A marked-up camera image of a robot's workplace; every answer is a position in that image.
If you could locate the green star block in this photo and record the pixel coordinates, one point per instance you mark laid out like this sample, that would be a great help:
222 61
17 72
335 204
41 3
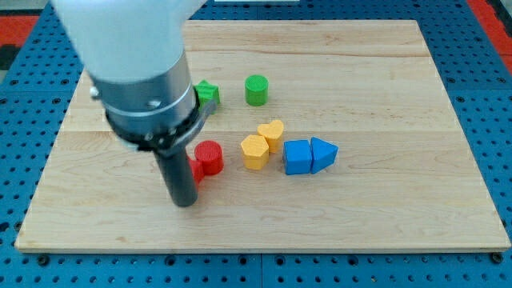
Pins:
207 92

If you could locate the yellow hexagon block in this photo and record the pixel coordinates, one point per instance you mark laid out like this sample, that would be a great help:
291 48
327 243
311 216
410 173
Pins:
255 152

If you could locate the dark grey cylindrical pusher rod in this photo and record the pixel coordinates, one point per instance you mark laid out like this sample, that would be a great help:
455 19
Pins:
177 175

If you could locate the red star block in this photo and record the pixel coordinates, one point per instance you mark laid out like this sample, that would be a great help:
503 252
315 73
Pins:
197 170

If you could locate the yellow heart block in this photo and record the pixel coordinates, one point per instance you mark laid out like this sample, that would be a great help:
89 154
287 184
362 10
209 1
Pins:
273 134

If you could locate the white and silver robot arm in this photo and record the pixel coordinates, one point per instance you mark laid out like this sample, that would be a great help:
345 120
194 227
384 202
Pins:
134 53

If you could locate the blue cube block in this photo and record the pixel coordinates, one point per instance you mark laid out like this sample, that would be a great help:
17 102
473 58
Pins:
297 157

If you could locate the blue triangle block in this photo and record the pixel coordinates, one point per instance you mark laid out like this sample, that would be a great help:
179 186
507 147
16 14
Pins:
324 154

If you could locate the green cylinder block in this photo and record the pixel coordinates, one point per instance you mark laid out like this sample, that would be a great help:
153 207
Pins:
256 90

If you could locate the red cylinder block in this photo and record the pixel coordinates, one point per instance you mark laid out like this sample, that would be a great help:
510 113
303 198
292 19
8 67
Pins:
209 154

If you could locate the light wooden board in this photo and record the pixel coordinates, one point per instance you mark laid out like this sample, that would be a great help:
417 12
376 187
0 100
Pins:
404 179

